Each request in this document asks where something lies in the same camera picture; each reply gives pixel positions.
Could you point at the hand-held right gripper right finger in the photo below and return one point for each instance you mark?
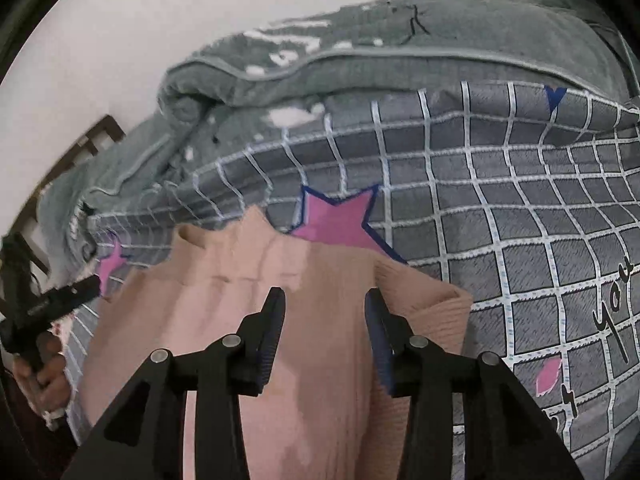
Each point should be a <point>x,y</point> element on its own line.
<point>382,345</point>

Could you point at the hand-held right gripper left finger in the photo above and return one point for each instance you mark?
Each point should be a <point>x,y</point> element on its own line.
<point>265,340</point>

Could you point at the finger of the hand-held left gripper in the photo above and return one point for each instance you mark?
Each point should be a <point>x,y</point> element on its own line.
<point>70,297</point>

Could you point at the pink knit sweater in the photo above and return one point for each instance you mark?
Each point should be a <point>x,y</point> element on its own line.
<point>325,270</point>

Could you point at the person's left hand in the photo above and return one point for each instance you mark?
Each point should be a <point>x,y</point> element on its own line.
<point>52,385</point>

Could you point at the dark wooden headboard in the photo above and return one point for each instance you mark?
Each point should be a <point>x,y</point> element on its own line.
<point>95,140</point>

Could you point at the grey checked star duvet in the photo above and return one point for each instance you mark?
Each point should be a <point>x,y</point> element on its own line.
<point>500,200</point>

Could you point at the grey fleece blanket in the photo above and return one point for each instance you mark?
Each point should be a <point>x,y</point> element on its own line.
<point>375,50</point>

